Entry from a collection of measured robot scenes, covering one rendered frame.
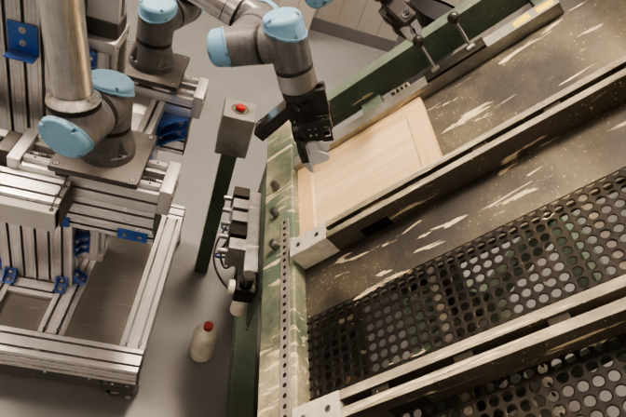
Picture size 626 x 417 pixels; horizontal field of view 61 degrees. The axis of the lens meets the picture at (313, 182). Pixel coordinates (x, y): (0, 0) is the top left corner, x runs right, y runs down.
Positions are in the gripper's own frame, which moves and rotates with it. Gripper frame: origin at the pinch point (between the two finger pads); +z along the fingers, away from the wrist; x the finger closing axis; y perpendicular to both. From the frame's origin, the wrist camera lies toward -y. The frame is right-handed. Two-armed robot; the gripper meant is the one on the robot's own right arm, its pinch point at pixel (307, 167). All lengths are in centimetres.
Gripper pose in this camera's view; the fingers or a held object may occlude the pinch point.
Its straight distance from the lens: 117.8
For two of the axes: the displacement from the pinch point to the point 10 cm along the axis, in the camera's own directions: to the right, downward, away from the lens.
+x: 0.2, -6.4, 7.6
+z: 1.9, 7.5, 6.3
